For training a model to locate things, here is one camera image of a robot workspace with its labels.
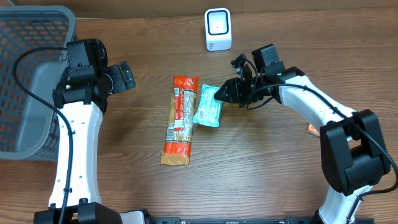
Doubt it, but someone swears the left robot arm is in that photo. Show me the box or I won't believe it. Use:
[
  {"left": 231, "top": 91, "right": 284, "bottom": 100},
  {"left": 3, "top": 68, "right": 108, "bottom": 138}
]
[{"left": 34, "top": 39, "right": 149, "bottom": 223}]

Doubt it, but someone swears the small orange sachet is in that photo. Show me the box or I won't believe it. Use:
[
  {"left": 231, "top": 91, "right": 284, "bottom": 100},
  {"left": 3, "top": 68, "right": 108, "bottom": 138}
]
[{"left": 306, "top": 124, "right": 320, "bottom": 137}]

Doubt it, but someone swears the white barcode scanner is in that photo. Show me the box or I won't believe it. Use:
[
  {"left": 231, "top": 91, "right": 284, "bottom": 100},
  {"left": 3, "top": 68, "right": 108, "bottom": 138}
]
[{"left": 204, "top": 7, "right": 232, "bottom": 52}]

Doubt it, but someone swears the grey plastic shopping basket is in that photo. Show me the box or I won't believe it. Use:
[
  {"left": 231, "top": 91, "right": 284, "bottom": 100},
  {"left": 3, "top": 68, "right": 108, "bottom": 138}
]
[{"left": 0, "top": 5, "right": 78, "bottom": 161}]

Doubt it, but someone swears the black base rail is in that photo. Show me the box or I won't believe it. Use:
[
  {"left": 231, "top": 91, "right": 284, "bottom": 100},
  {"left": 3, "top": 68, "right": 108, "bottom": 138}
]
[{"left": 149, "top": 216, "right": 376, "bottom": 224}]

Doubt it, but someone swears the teal snack packet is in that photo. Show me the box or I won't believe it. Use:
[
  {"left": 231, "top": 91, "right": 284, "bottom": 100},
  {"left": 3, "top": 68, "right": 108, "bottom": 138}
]
[{"left": 193, "top": 84, "right": 223, "bottom": 128}]

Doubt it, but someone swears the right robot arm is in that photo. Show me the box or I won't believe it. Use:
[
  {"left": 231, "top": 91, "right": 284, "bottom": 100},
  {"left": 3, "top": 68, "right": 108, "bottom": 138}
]
[{"left": 214, "top": 44, "right": 397, "bottom": 223}]

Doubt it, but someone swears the orange pasta packet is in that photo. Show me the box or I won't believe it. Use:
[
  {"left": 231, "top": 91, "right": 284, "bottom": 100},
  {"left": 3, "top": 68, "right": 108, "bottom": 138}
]
[{"left": 160, "top": 75, "right": 199, "bottom": 166}]

